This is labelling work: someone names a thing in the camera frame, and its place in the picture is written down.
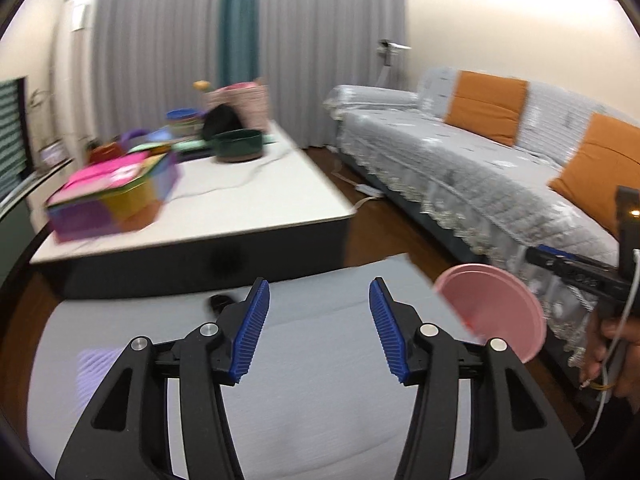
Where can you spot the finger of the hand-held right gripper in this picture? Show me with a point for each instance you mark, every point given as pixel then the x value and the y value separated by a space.
pixel 575 272

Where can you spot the white power strip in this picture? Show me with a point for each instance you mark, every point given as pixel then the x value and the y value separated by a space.
pixel 367 189

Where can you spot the person's right hand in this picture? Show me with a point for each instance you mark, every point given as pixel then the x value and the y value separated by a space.
pixel 597 355

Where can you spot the grey cloth mat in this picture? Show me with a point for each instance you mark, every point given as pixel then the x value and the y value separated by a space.
pixel 325 300

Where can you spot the black wrapper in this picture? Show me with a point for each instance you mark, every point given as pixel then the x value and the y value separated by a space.
pixel 220 302

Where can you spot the stack of blue bowls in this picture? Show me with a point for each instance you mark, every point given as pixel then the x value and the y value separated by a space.
pixel 182 120

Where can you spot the red box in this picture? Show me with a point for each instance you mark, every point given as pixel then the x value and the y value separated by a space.
pixel 105 154

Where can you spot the pink lace basket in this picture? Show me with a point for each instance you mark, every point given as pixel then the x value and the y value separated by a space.
pixel 252 105

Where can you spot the teal curtain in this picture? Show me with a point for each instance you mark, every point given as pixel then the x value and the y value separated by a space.
pixel 240 20

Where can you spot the dark green round container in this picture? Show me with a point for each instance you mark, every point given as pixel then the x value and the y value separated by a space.
pixel 237 146

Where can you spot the grey quilted sofa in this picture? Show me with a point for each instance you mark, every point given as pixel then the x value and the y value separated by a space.
pixel 450 160

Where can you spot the small yellow toy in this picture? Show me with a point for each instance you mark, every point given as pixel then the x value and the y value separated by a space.
pixel 201 86

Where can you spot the white tower air conditioner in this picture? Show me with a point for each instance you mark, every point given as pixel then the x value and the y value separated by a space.
pixel 75 60

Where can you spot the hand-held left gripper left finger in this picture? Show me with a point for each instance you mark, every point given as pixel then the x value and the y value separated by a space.
pixel 252 330

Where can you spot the grey curtain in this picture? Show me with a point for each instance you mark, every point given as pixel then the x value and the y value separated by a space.
pixel 325 50
pixel 150 35

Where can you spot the orange cushion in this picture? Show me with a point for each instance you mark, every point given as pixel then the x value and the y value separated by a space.
pixel 595 170
pixel 485 107

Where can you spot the colourful tin box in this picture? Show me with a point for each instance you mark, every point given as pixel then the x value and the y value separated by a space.
pixel 105 200

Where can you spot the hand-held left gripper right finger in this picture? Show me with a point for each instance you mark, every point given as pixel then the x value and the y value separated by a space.
pixel 385 332

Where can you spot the white coffee table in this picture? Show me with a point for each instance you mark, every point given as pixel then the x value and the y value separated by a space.
pixel 250 195

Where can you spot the pink plastic bin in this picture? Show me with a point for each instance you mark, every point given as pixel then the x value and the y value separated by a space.
pixel 495 310

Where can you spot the photo frame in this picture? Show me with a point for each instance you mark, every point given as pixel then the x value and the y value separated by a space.
pixel 52 155

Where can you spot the black bag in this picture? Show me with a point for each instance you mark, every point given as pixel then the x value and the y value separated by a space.
pixel 222 120

